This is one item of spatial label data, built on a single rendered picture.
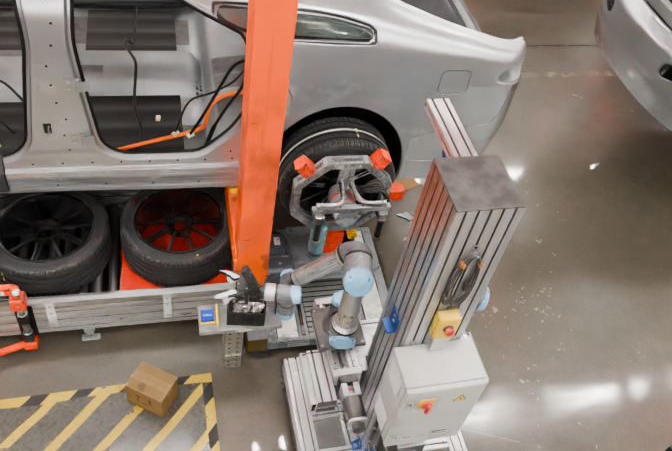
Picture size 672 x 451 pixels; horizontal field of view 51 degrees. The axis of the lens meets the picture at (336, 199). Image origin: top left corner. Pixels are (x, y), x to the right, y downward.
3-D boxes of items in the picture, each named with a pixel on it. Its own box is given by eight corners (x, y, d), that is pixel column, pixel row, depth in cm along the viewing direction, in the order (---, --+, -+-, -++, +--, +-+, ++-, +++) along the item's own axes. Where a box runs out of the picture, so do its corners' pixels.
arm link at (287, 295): (299, 309, 291) (301, 297, 285) (273, 306, 290) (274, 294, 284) (300, 294, 296) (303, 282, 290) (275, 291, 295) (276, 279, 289)
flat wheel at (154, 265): (211, 192, 450) (212, 166, 433) (253, 268, 414) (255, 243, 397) (108, 220, 423) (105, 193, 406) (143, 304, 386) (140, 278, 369)
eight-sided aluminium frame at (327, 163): (377, 220, 412) (395, 153, 373) (379, 228, 408) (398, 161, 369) (286, 225, 400) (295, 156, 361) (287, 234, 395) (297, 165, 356)
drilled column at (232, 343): (239, 351, 405) (242, 310, 375) (240, 366, 399) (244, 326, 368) (221, 353, 403) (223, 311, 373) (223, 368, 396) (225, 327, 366)
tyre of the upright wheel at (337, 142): (407, 152, 412) (336, 95, 369) (418, 180, 396) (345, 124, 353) (325, 212, 437) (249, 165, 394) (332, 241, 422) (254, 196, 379)
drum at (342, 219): (349, 198, 393) (353, 181, 383) (357, 227, 379) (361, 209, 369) (324, 199, 390) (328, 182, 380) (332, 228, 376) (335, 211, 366)
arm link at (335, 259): (361, 225, 285) (273, 270, 308) (361, 245, 277) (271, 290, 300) (378, 239, 291) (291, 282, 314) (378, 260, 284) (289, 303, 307)
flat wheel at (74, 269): (11, 318, 369) (2, 292, 352) (-26, 233, 403) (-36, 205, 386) (130, 271, 400) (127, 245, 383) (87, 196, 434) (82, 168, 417)
